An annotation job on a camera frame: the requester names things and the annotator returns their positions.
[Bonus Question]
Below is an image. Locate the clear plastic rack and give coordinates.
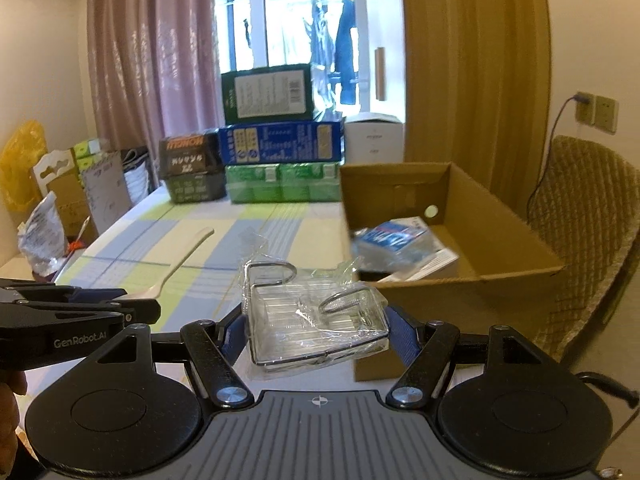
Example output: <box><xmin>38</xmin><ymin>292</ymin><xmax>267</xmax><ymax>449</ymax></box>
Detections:
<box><xmin>239</xmin><ymin>229</ymin><xmax>390</xmax><ymax>376</ymax></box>

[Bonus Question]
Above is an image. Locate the person's left hand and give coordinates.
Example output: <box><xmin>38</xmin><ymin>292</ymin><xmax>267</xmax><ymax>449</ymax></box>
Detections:
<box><xmin>0</xmin><ymin>370</ymin><xmax>27</xmax><ymax>452</ymax></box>

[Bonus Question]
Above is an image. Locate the white printed plastic bag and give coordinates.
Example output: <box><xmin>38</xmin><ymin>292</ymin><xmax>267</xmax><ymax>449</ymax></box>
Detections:
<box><xmin>17</xmin><ymin>191</ymin><xmax>67</xmax><ymax>276</ymax></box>

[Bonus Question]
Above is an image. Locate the large cardboard box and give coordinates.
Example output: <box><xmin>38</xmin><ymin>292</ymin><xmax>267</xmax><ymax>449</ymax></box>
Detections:
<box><xmin>339</xmin><ymin>160</ymin><xmax>566</xmax><ymax>382</ymax></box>

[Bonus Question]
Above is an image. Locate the blue packet in box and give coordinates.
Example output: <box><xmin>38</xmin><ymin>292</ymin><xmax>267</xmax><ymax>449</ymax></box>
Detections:
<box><xmin>352</xmin><ymin>217</ymin><xmax>459</xmax><ymax>283</ymax></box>

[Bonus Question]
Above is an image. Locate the brown hanger cardboard box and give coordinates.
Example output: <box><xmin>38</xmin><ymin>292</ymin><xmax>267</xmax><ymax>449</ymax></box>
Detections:
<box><xmin>32</xmin><ymin>150</ymin><xmax>98</xmax><ymax>247</ymax></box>

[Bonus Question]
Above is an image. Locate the grey printed cardboard sheet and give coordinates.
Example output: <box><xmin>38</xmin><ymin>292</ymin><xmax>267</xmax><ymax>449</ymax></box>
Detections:
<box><xmin>80</xmin><ymin>153</ymin><xmax>132</xmax><ymax>235</ymax></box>

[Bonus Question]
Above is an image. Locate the yellow plastic bag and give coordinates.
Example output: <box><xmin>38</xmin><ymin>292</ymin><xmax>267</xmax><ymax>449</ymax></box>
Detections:
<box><xmin>0</xmin><ymin>120</ymin><xmax>48</xmax><ymax>214</ymax></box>

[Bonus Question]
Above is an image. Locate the dark green Mongniu carton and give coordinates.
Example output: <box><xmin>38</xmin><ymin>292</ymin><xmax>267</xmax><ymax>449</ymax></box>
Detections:
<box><xmin>158</xmin><ymin>130</ymin><xmax>227</xmax><ymax>204</ymax></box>

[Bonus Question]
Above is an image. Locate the green shrink-wrapped box pack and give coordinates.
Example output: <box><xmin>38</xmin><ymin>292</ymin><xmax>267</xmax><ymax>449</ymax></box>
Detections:
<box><xmin>226</xmin><ymin>162</ymin><xmax>341</xmax><ymax>204</ymax></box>

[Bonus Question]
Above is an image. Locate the white box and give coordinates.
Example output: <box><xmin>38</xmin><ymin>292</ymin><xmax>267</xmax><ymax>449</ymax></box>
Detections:
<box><xmin>344</xmin><ymin>112</ymin><xmax>405</xmax><ymax>165</ymax></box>

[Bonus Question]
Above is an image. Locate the blue milk carton box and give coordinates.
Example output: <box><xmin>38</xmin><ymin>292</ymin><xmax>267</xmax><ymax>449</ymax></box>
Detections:
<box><xmin>216</xmin><ymin>120</ymin><xmax>343</xmax><ymax>165</ymax></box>

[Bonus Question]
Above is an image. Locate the pink curtain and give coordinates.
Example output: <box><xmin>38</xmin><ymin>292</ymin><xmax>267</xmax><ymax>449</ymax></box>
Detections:
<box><xmin>87</xmin><ymin>0</ymin><xmax>224</xmax><ymax>155</ymax></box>

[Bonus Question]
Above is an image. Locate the dark green top box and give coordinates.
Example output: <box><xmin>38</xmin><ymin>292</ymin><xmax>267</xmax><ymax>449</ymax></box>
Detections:
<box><xmin>221</xmin><ymin>64</ymin><xmax>316</xmax><ymax>126</ymax></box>

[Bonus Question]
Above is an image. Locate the mustard yellow curtain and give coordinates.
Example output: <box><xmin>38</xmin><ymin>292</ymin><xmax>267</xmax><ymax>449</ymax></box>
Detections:
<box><xmin>404</xmin><ymin>0</ymin><xmax>551</xmax><ymax>214</ymax></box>

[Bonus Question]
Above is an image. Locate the wall power socket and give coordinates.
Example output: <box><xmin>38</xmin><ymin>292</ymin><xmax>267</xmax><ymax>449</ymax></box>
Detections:
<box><xmin>574</xmin><ymin>92</ymin><xmax>620</xmax><ymax>134</ymax></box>

